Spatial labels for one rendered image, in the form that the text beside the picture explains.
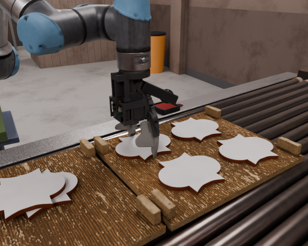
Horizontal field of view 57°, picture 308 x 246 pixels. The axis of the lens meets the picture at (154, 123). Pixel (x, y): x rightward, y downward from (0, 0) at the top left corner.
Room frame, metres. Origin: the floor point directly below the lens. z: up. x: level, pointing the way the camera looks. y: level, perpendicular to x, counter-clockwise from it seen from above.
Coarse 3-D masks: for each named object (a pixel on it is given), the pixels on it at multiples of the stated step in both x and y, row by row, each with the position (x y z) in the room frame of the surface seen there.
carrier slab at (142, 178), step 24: (216, 120) 0.81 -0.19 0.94; (192, 144) 0.65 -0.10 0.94; (216, 144) 0.65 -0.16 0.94; (120, 168) 0.54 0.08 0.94; (144, 168) 0.54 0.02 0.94; (240, 168) 0.54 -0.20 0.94; (264, 168) 0.54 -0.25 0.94; (288, 168) 0.56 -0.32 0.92; (144, 192) 0.46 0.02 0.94; (168, 192) 0.46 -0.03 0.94; (192, 192) 0.46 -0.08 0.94; (216, 192) 0.46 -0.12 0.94; (240, 192) 0.47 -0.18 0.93; (192, 216) 0.40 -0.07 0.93
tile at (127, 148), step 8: (136, 136) 0.68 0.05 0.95; (160, 136) 0.68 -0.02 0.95; (120, 144) 0.64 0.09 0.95; (128, 144) 0.64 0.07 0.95; (160, 144) 0.64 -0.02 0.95; (168, 144) 0.64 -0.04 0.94; (120, 152) 0.60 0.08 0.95; (128, 152) 0.60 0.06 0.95; (136, 152) 0.60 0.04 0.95; (144, 152) 0.60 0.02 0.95; (160, 152) 0.60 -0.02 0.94; (168, 152) 0.61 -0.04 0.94; (144, 160) 0.57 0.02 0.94
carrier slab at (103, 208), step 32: (64, 160) 0.58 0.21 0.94; (96, 160) 0.58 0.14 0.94; (96, 192) 0.46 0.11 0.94; (128, 192) 0.46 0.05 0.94; (0, 224) 0.37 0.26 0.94; (32, 224) 0.37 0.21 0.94; (64, 224) 0.37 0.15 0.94; (96, 224) 0.37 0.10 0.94; (128, 224) 0.37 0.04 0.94; (160, 224) 0.37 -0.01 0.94
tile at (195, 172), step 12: (180, 156) 0.58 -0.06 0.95; (204, 156) 0.58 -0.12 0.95; (168, 168) 0.53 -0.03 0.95; (180, 168) 0.53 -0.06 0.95; (192, 168) 0.53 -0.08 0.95; (204, 168) 0.53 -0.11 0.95; (216, 168) 0.53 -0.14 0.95; (168, 180) 0.48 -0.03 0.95; (180, 180) 0.48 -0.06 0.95; (192, 180) 0.48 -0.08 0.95; (204, 180) 0.48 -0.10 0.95; (216, 180) 0.49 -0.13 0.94
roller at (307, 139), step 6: (306, 138) 0.72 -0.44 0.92; (306, 144) 0.69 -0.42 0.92; (306, 150) 0.67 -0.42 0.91; (162, 222) 0.39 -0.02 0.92; (192, 222) 0.42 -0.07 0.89; (168, 228) 0.39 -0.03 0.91; (180, 228) 0.40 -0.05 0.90; (162, 234) 0.38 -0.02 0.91; (168, 234) 0.38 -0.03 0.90; (156, 240) 0.37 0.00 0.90
